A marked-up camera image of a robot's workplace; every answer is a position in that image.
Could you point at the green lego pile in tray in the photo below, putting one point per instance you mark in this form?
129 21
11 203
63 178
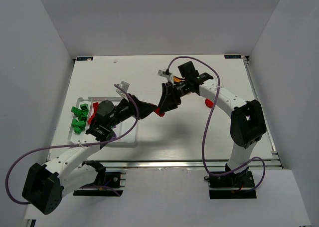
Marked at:
81 115

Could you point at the blue table label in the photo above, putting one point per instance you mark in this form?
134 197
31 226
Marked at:
84 58
232 56

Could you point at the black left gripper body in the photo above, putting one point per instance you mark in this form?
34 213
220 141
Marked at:
134 107

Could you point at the red 2x4 lego brick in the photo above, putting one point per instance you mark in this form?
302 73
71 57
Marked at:
159 113

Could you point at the red rounded lego piece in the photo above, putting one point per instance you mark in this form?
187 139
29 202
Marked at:
209 103

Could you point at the blue left table label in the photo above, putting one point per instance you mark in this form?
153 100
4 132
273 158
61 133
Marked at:
84 58

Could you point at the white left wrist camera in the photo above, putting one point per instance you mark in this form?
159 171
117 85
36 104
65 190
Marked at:
122 89

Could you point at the blue right table label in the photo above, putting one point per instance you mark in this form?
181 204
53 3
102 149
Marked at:
232 56

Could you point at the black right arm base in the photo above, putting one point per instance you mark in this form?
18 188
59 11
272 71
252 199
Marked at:
231 187

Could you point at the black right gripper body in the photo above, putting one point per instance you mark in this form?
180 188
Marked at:
173 92

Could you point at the orange 2x3 lego brick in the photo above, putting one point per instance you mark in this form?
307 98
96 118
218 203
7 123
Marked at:
177 80

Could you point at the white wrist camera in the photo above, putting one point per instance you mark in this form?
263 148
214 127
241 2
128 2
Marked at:
122 89
167 75

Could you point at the red sloped lego brick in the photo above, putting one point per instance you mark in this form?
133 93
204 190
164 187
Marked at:
95 106

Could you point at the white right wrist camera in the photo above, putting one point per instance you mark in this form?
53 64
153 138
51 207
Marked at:
167 75

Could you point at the red curved lego brick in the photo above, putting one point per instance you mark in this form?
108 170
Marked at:
91 118

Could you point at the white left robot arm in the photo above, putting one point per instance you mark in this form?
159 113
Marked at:
47 184

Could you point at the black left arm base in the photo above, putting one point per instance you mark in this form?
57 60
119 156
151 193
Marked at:
107 183

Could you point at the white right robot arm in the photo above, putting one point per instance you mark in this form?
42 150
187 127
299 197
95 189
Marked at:
247 120

